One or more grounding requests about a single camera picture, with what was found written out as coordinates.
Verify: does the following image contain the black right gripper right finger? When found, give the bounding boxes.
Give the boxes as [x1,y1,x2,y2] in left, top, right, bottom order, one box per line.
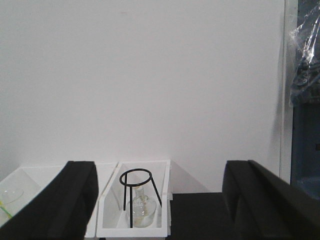
[222,160,320,240]

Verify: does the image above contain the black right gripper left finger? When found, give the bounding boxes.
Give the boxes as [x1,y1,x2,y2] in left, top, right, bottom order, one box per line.
[0,161,98,240]

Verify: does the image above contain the white storage bin left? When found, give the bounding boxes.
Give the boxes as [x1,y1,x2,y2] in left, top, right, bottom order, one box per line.
[0,163,118,240]

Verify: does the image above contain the white storage bin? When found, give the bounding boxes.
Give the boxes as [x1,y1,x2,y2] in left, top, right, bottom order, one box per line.
[95,160,173,240]
[0,163,118,240]

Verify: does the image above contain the white storage bin right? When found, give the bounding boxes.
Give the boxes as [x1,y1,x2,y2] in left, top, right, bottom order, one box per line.
[95,160,173,240]

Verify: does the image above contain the green striped straw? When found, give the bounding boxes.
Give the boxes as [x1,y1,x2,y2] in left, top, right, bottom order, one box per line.
[0,200,13,219]

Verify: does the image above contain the clear glass beaker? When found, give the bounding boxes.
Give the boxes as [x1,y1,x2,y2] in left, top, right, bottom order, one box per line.
[0,188,24,226]

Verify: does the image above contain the clear glass flask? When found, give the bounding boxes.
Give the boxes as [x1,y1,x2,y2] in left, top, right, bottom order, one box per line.
[132,186,157,228]

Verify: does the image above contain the clear plastic bag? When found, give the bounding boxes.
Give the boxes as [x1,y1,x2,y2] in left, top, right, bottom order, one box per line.
[289,0,320,107]

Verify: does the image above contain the black wire tripod stand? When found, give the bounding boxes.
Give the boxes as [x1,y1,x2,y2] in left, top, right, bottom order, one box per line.
[119,168,162,229]

